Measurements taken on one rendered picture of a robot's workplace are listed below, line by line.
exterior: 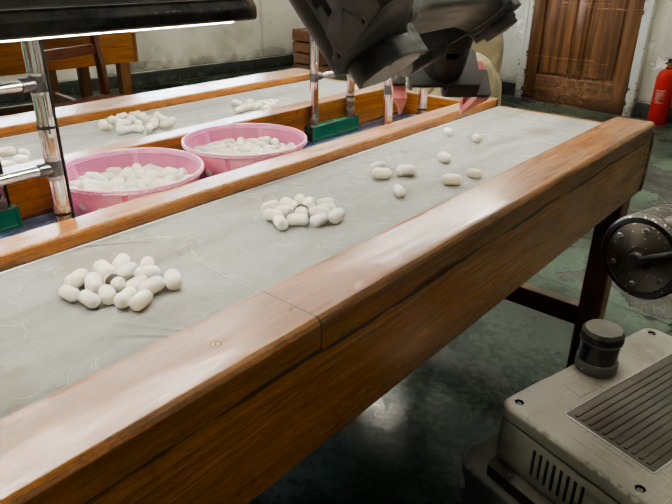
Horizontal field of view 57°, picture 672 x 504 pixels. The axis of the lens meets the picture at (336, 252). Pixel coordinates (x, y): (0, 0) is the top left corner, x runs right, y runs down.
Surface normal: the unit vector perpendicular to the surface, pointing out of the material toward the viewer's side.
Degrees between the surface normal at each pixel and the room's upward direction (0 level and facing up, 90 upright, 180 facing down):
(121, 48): 90
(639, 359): 3
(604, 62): 90
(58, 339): 0
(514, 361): 0
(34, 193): 90
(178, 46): 90
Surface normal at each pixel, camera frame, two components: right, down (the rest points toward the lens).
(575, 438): 0.00, -0.90
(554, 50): -0.72, 0.29
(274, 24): 0.69, 0.32
